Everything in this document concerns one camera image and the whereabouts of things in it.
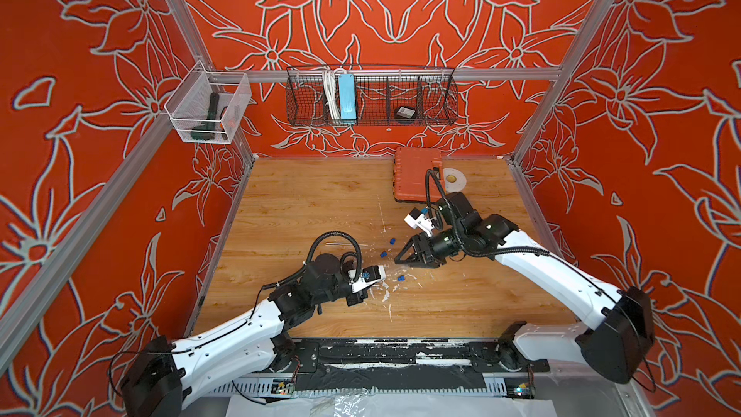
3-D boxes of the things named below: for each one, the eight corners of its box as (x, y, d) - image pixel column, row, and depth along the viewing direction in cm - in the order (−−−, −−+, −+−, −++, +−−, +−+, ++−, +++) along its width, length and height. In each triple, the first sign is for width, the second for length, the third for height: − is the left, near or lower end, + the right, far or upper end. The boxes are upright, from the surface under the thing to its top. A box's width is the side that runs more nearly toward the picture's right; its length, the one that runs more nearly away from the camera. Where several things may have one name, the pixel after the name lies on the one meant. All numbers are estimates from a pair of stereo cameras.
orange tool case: (396, 204, 107) (397, 194, 103) (392, 157, 124) (393, 146, 119) (446, 204, 107) (450, 193, 103) (436, 156, 124) (438, 146, 119)
